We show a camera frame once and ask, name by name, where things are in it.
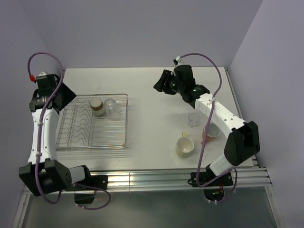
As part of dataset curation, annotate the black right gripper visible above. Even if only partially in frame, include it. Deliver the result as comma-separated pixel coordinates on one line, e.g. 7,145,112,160
153,69,184,95

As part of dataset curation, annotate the brown and white paper cup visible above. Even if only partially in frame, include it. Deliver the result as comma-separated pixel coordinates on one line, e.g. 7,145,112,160
89,97,105,116

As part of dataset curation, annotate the small clear glass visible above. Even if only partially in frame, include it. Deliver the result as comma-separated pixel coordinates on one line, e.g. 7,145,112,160
188,113,200,128

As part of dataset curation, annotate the large clear glass tumbler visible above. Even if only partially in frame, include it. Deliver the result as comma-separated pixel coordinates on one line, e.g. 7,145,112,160
104,98,120,119

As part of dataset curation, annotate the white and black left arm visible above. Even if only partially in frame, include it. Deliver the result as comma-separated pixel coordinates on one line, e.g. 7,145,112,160
19,72,93,196

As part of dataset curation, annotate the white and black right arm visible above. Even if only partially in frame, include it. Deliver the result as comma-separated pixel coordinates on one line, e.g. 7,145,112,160
153,64,260,185

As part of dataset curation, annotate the yellow-green ceramic mug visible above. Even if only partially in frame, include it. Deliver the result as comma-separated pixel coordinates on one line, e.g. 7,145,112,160
175,132,194,158

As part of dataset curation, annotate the orange ceramic mug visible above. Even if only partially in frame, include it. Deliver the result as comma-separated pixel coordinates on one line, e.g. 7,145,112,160
201,123,220,144

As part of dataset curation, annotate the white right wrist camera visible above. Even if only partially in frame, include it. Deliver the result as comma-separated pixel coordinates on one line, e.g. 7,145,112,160
173,56,185,67

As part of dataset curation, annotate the metal wire dish rack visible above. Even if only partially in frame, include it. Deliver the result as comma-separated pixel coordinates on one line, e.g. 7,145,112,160
56,94,128,151

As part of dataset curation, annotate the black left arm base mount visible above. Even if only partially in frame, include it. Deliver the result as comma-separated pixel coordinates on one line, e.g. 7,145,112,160
66,175,111,210

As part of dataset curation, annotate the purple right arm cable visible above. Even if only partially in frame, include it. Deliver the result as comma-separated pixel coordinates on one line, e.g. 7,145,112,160
179,53,238,202

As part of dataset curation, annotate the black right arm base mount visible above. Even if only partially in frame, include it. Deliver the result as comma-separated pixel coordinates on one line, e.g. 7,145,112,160
199,171,235,201

